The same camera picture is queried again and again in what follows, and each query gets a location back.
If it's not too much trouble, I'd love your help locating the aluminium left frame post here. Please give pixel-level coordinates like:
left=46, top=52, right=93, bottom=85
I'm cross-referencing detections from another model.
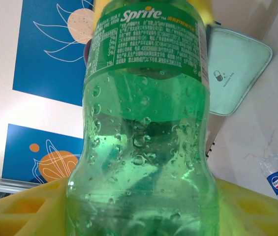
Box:
left=0, top=174, right=35, bottom=193

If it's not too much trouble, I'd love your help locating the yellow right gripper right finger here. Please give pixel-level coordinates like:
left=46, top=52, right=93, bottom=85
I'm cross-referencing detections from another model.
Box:
left=214, top=178, right=278, bottom=236

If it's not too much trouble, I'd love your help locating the green Sprite bottle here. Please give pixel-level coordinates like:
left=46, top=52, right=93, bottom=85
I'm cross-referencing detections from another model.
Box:
left=64, top=0, right=220, bottom=236

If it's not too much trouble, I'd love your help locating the mint green zip bag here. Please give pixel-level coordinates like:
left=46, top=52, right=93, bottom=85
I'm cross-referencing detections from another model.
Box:
left=206, top=26, right=274, bottom=117

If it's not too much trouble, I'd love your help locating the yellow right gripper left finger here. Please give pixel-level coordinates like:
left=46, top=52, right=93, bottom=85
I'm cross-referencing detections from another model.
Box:
left=0, top=177, right=75, bottom=236

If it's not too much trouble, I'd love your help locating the aluminium left side rail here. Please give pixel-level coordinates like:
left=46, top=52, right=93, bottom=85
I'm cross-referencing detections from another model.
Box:
left=206, top=127, right=218, bottom=158

